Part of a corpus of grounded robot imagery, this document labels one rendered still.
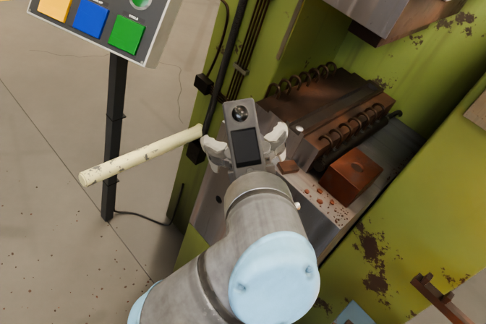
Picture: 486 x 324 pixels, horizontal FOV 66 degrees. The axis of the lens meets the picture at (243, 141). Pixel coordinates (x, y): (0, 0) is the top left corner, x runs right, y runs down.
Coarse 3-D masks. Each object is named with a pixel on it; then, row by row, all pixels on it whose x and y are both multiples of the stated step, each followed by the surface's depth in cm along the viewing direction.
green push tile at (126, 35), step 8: (120, 16) 91; (120, 24) 91; (128, 24) 90; (136, 24) 90; (112, 32) 91; (120, 32) 91; (128, 32) 91; (136, 32) 90; (144, 32) 91; (112, 40) 92; (120, 40) 91; (128, 40) 91; (136, 40) 91; (120, 48) 92; (128, 48) 91; (136, 48) 91
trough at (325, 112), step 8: (360, 88) 109; (368, 88) 112; (376, 88) 112; (344, 96) 103; (352, 96) 106; (360, 96) 108; (328, 104) 98; (336, 104) 101; (344, 104) 102; (312, 112) 93; (320, 112) 96; (328, 112) 97; (296, 120) 88; (304, 120) 91; (312, 120) 92; (320, 120) 93; (304, 128) 89
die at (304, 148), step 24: (336, 72) 115; (288, 96) 98; (312, 96) 99; (336, 96) 101; (384, 96) 110; (264, 120) 92; (288, 120) 87; (336, 120) 94; (360, 120) 97; (288, 144) 89; (312, 144) 84; (336, 144) 92; (312, 168) 90
